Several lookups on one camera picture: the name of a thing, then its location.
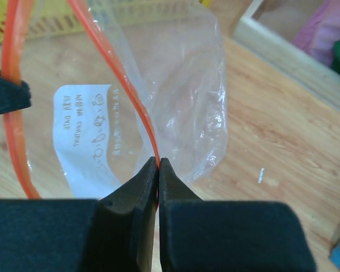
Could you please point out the wooden clothes rack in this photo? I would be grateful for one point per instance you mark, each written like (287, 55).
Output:
(274, 49)

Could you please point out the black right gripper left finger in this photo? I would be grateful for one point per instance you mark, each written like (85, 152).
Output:
(115, 233)

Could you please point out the yellow plastic shopping basket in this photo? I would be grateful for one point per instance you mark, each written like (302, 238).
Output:
(53, 18)

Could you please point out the pink shirt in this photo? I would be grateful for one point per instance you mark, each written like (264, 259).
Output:
(318, 36)

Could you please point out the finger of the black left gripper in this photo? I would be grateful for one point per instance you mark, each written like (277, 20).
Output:
(13, 97)

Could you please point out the clear zip top bag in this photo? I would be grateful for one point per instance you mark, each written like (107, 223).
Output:
(106, 99)

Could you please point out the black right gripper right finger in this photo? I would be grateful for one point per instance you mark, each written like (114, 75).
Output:
(199, 235)

